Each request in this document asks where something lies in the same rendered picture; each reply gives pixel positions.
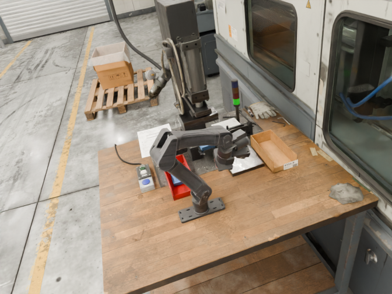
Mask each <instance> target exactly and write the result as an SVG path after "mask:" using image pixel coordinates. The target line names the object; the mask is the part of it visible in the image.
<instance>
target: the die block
mask: <svg viewBox="0 0 392 294"><path fill-rule="evenodd" d="M187 149H188V153H189V155H190V157H191V159H192V161H195V160H198V159H202V158H204V156H203V155H202V156H201V155H200V153H199V150H198V148H196V149H192V150H190V149H189V148H187Z"/></svg>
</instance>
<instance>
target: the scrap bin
mask: <svg viewBox="0 0 392 294"><path fill-rule="evenodd" d="M176 159H177V160H178V161H179V162H181V163H182V164H183V165H184V166H185V167H186V168H188V169H189V170H190V168H189V166H188V164H187V162H186V159H185V157H184V155H183V154H181V155H178V156H176ZM164 173H165V176H166V179H167V182H168V185H169V188H170V191H171V194H172V197H173V199H174V201H175V200H179V199H181V198H184V197H188V196H191V194H190V192H191V190H190V189H189V188H188V187H187V186H186V185H185V184H180V185H177V186H174V184H173V182H172V177H171V174H170V173H168V172H165V171H164Z"/></svg>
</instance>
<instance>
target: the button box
mask: <svg viewBox="0 0 392 294"><path fill-rule="evenodd" d="M116 146H117V145H116V144H114V147H115V151H116V154H117V156H118V157H119V158H120V156H119V154H118V152H117V148H116ZM120 160H122V161H123V162H125V163H128V164H131V165H140V166H138V167H136V172H137V175H138V180H142V179H145V178H148V177H152V175H151V171H150V168H149V165H148V164H142V163H130V162H126V161H124V160H123V159H122V158H120ZM142 166H145V170H146V173H145V174H141V170H140V167H142Z"/></svg>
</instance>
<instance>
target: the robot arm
mask: <svg viewBox="0 0 392 294"><path fill-rule="evenodd" d="M205 145H210V146H215V145H216V146H218V149H214V150H213V156H214V161H215V164H216V167H217V168H218V171H219V172H221V171H223V170H232V169H233V163H234V160H235V157H236V158H239V159H245V158H246V157H249V156H250V150H249V147H248V145H249V139H248V137H247V134H246V133H245V132H244V131H243V130H241V129H239V130H237V131H236V132H234V133H231V132H229V131H228V130H227V129H226V128H224V127H223V126H221V125H213V126H211V127H209V128H206V129H198V130H191V131H170V130H169V129H168V128H162V129H161V130H160V132H159V134H158V136H157V137H156V139H155V141H154V143H153V145H152V146H151V148H150V150H149V154H150V156H151V158H152V159H153V160H154V161H155V163H156V164H157V165H158V167H159V169H160V170H163V171H164V172H168V173H170V174H172V175H173V176H174V177H175V178H177V179H178V180H180V181H181V182H182V183H183V184H185V185H186V186H187V187H188V188H189V189H190V190H191V192H190V194H191V195H192V204H193V206H190V207H188V208H184V209H181V210H179V211H178V215H179V217H180V220H181V223H186V222H189V221H193V220H195V219H198V218H201V217H203V216H207V215H210V214H213V213H215V212H218V211H221V210H224V209H225V205H224V203H223V201H222V199H221V197H218V198H214V199H211V200H209V201H208V198H209V197H210V196H211V194H212V188H211V187H210V186H209V185H208V184H207V183H206V182H205V181H204V180H203V179H202V178H201V177H200V176H197V175H195V174H194V173H193V172H192V171H190V170H189V169H188V168H186V167H185V165H183V164H182V163H181V162H179V161H178V160H177V159H176V151H177V150H180V149H183V148H189V147H195V146H205Z"/></svg>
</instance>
